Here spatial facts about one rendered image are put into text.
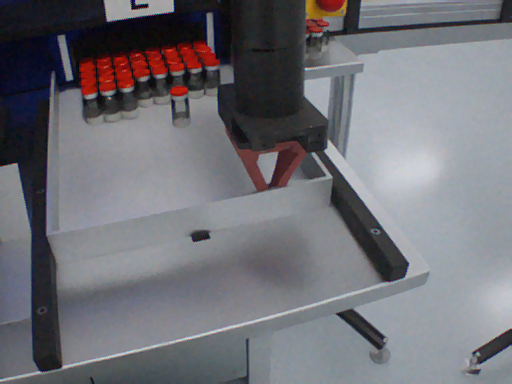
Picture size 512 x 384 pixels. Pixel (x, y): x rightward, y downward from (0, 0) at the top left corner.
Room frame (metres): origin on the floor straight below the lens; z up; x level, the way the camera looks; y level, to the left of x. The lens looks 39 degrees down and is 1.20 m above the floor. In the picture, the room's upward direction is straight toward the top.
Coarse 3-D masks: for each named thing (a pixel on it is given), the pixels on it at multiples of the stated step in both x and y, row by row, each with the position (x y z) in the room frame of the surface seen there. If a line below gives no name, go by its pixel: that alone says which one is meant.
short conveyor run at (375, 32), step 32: (352, 0) 0.81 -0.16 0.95; (384, 0) 0.87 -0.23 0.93; (416, 0) 0.88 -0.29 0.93; (448, 0) 0.89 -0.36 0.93; (480, 0) 0.92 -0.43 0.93; (352, 32) 0.82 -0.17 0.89; (384, 32) 0.85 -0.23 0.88; (416, 32) 0.87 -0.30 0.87; (448, 32) 0.90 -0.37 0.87; (480, 32) 0.92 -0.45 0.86
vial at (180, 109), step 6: (174, 96) 0.51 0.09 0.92; (180, 96) 0.51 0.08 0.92; (186, 96) 0.52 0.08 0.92; (174, 102) 0.52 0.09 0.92; (180, 102) 0.51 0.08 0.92; (186, 102) 0.52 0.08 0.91; (174, 108) 0.51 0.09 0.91; (180, 108) 0.51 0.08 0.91; (186, 108) 0.52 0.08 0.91; (174, 114) 0.51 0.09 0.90; (180, 114) 0.51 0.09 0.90; (186, 114) 0.52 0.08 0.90; (174, 120) 0.51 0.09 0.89; (180, 120) 0.51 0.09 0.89; (186, 120) 0.51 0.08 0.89; (180, 126) 0.51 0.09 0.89; (186, 126) 0.51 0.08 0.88
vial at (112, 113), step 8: (104, 88) 0.53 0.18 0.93; (112, 88) 0.53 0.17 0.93; (104, 96) 0.53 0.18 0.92; (112, 96) 0.53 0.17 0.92; (104, 104) 0.53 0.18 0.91; (112, 104) 0.53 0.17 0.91; (104, 112) 0.53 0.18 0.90; (112, 112) 0.53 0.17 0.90; (120, 112) 0.54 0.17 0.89; (112, 120) 0.53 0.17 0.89
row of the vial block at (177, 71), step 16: (176, 64) 0.59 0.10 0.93; (192, 64) 0.59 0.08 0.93; (208, 64) 0.59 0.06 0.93; (112, 80) 0.56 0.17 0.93; (144, 80) 0.57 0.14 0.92; (160, 80) 0.57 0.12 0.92; (176, 80) 0.58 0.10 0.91; (192, 80) 0.58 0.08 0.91; (208, 80) 0.59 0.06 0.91; (144, 96) 0.56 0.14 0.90; (160, 96) 0.57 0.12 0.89; (192, 96) 0.59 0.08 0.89
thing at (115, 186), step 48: (48, 144) 0.43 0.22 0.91; (96, 144) 0.48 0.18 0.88; (144, 144) 0.48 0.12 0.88; (192, 144) 0.48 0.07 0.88; (48, 192) 0.35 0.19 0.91; (96, 192) 0.39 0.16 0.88; (144, 192) 0.39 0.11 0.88; (192, 192) 0.39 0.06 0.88; (240, 192) 0.39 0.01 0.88; (288, 192) 0.36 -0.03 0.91; (48, 240) 0.29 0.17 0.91; (96, 240) 0.31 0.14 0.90; (144, 240) 0.32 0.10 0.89
